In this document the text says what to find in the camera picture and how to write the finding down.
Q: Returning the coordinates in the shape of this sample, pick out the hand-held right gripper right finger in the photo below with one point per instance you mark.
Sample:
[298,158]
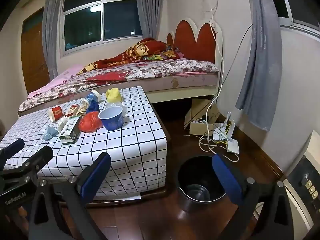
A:
[226,177]

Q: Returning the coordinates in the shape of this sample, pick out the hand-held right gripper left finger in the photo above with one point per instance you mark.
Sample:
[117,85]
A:
[96,175]

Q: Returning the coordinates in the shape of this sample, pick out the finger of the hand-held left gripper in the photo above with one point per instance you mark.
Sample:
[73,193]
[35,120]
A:
[37,158]
[13,146]

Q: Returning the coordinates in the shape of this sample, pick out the light blue tissue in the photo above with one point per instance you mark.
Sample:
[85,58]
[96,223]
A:
[50,132]

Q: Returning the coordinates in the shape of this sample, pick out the black trash bin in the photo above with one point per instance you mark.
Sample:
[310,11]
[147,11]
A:
[190,170]

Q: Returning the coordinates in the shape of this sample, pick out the white tissue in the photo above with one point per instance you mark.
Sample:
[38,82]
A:
[62,123]

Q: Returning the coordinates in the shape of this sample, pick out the green carton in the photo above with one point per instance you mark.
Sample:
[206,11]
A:
[70,130]

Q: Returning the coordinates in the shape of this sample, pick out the red and white carton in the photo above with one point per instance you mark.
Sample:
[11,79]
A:
[72,110]

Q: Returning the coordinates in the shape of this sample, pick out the clear plastic bag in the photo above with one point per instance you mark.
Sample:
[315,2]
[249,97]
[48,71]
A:
[124,108]

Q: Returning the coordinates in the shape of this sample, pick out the white router with antennas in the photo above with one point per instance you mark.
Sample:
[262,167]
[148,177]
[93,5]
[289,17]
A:
[233,147]

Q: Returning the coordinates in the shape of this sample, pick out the white network device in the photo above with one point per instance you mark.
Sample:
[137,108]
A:
[219,132]

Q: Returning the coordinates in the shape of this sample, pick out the red paper cup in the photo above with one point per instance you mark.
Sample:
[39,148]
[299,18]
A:
[57,113]

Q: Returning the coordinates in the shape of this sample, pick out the white checkered tablecloth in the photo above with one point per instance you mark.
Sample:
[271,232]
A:
[135,142]

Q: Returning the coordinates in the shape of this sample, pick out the red plastic bag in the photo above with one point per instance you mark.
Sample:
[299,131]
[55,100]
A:
[90,123]

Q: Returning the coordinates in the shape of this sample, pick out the blue paper bowl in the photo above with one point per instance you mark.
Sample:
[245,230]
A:
[112,122]

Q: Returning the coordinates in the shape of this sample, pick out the cardboard box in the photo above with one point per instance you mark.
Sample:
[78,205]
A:
[197,130]

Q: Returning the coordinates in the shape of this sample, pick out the black power adapter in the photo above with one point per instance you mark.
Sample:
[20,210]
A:
[205,118]

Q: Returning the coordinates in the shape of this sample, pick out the blue and white paper cup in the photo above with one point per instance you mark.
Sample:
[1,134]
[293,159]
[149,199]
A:
[92,96]

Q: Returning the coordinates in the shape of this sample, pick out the yellow cloth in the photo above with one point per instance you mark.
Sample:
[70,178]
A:
[113,95]

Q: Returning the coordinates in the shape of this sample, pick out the pink bed sheet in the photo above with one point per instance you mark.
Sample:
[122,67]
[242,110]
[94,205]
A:
[62,76]

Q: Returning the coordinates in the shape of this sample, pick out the wooden door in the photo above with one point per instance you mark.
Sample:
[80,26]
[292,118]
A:
[32,55]

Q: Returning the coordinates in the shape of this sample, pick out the floral quilt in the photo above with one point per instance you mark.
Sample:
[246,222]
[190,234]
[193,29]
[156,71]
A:
[150,70]

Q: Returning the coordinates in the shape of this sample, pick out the tied grey curtain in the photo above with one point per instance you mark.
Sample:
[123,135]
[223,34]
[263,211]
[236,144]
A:
[265,55]

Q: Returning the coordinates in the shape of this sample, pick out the red printed blanket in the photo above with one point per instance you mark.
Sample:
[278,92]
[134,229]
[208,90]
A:
[140,48]

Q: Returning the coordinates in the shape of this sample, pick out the white bed with red headboard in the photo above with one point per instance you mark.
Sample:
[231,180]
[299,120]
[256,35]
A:
[186,37]

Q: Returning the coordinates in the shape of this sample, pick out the large sliding window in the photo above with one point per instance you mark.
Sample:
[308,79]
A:
[100,17]

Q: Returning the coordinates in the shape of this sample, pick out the side window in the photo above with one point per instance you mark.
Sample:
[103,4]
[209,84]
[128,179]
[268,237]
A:
[285,2]

